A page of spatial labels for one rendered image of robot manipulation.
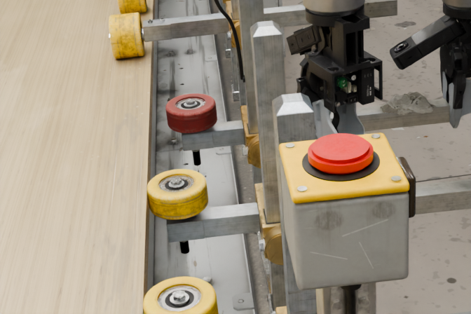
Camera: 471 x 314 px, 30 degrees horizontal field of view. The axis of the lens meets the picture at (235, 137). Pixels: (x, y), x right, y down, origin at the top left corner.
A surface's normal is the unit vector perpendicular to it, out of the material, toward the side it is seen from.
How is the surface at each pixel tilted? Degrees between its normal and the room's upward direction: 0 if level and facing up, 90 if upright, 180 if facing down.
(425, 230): 0
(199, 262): 0
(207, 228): 90
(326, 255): 90
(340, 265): 90
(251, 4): 90
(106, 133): 0
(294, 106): 45
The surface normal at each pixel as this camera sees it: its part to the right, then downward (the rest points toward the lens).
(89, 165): -0.08, -0.89
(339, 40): -0.91, 0.26
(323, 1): -0.33, 0.46
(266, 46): 0.07, 0.45
